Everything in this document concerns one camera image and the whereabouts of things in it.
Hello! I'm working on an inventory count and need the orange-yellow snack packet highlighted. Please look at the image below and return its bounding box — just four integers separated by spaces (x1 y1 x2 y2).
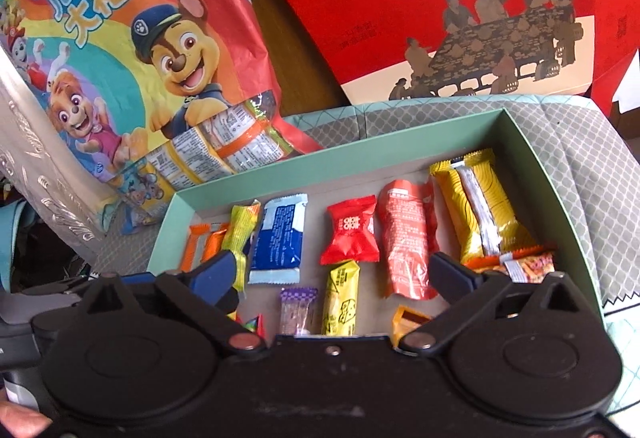
391 304 434 349

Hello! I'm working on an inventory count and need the yellow-green snack packet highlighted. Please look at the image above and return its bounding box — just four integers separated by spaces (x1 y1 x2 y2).
219 199 262 293

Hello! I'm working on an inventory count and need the glossy red candy packet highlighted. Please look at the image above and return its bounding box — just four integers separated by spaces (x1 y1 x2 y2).
319 194 379 265

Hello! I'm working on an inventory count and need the orange snack stick packet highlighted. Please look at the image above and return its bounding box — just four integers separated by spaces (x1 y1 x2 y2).
201 227 228 264
179 223 208 271

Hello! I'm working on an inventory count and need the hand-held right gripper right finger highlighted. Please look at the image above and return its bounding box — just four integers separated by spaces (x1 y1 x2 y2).
399 252 577 355

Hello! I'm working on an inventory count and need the large orange snack packet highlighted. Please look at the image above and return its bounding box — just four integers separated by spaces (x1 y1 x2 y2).
469 249 559 291

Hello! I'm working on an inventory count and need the purple candy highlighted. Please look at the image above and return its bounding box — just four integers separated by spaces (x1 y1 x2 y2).
279 286 319 338

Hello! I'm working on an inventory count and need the person's left hand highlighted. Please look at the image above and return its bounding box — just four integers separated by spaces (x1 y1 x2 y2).
0 399 55 438

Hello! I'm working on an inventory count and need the blue white snack packet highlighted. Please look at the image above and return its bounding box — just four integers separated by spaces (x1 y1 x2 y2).
247 193 309 287

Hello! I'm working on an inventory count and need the long yellow snack packet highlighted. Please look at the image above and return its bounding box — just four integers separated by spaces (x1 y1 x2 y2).
321 259 362 338

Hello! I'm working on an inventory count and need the teal cloth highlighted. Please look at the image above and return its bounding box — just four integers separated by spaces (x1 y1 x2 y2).
0 197 33 275

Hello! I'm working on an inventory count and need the mint green cardboard box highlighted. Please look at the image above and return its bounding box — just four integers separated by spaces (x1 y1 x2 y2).
147 108 607 355

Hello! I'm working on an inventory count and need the orange-red snack packet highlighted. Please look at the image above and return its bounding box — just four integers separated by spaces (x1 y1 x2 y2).
376 178 442 302

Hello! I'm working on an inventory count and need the cartoon dog snack bag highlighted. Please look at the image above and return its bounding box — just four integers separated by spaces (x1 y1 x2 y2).
0 0 326 239

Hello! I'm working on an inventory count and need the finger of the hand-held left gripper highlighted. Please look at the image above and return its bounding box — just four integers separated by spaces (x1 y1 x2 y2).
20 270 159 300

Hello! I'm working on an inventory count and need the yellow striped snack packet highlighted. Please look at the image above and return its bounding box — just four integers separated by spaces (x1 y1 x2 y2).
429 148 540 267

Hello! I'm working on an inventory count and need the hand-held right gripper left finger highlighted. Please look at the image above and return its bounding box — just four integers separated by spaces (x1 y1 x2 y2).
81 250 267 355

